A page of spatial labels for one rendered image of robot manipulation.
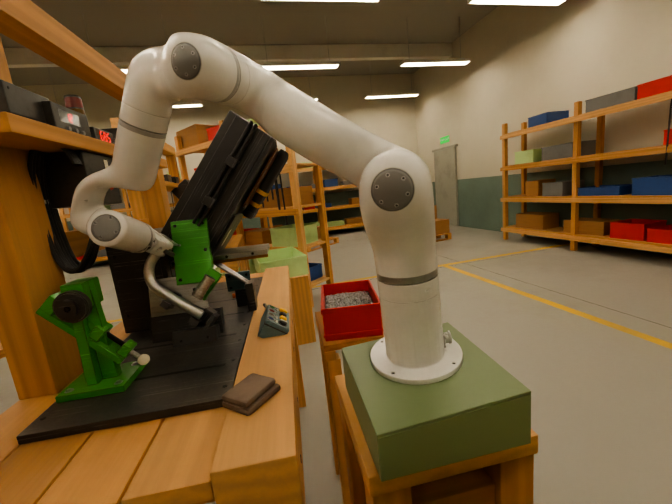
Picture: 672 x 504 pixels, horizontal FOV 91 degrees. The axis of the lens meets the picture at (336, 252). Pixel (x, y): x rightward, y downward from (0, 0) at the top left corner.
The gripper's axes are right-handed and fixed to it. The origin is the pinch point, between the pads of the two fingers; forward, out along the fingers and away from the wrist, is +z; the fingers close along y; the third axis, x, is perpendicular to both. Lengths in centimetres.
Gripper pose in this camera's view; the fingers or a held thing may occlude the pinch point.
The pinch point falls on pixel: (163, 244)
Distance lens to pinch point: 117.4
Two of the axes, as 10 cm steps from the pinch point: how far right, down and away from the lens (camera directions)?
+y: -8.0, -6.0, -0.4
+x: -5.9, 7.9, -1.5
